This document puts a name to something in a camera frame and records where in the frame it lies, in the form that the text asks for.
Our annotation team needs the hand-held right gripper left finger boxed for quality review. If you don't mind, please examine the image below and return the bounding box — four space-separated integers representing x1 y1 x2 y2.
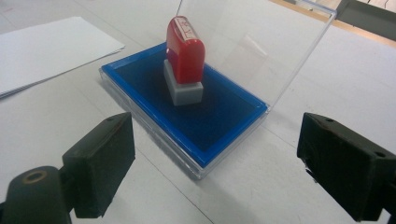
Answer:
61 112 136 219

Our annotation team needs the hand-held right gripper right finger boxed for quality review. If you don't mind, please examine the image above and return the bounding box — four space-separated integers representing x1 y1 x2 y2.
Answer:
296 112 396 223

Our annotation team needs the large white table mat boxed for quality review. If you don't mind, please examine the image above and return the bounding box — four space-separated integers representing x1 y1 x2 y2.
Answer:
0 0 396 224

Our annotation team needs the red stamp with grey base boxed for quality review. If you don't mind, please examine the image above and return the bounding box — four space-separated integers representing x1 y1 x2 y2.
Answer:
163 15 206 107

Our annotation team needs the clear plastic bag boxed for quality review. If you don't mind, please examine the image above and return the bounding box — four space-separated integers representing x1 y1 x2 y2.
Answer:
98 0 338 181

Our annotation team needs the white paper sheet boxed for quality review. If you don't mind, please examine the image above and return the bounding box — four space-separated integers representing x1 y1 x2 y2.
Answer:
0 16 126 100

